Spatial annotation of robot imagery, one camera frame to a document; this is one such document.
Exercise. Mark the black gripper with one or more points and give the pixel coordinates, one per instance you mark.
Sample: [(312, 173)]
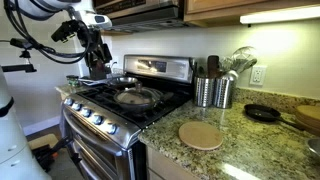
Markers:
[(97, 50)]

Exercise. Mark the glass pot lid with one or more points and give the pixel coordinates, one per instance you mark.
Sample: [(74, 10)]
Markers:
[(133, 96)]

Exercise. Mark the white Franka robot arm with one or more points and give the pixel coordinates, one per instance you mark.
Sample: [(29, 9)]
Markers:
[(36, 7)]

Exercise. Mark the stainless steel frying pan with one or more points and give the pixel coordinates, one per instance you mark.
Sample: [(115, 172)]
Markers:
[(123, 81)]

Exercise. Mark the silver range knob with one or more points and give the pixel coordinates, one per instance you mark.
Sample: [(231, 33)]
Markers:
[(86, 112), (68, 101), (97, 119), (76, 106), (111, 128)]

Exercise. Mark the stainless steel gas range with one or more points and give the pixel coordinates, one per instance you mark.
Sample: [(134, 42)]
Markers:
[(116, 133)]

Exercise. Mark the stainless over-range microwave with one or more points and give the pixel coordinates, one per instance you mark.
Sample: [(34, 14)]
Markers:
[(140, 13)]

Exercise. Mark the beige floor board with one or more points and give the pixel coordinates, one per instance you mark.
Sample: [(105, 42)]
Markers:
[(41, 141)]

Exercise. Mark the black and orange clamp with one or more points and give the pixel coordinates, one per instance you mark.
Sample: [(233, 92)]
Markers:
[(50, 153)]

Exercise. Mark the black kitchen utensils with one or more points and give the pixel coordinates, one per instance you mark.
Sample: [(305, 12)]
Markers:
[(199, 68)]

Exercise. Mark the perforated steel utensil holder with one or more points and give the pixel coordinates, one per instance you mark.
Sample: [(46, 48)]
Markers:
[(223, 93), (204, 93)]

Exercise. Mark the white lower cabinet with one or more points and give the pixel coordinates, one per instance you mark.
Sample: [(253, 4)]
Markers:
[(163, 166)]

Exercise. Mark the dark wooden spatula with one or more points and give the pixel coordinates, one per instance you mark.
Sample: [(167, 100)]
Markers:
[(213, 66)]

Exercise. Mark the round cork trivet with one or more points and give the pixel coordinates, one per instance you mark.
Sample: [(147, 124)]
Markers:
[(200, 136)]

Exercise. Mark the wooden upper cabinet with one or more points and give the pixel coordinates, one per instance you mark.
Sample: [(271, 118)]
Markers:
[(216, 6)]

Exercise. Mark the black cast iron skillet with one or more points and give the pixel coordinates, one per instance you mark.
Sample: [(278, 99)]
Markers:
[(261, 113)]

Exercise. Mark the under-cabinet light strip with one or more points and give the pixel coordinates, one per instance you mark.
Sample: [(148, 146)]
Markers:
[(280, 15)]

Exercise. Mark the wooden cutting board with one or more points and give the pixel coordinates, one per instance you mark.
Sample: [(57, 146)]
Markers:
[(310, 116)]

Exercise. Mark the small metal bowl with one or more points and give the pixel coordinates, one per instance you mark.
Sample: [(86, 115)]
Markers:
[(315, 146)]

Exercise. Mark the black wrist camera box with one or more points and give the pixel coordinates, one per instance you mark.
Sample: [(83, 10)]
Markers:
[(65, 30)]

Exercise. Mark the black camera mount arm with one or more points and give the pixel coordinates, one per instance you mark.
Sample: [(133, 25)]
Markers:
[(18, 68)]

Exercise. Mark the black external camera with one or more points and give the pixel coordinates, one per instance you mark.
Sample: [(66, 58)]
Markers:
[(18, 43)]

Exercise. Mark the white wall outlet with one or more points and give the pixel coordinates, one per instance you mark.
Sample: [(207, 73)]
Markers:
[(258, 75)]

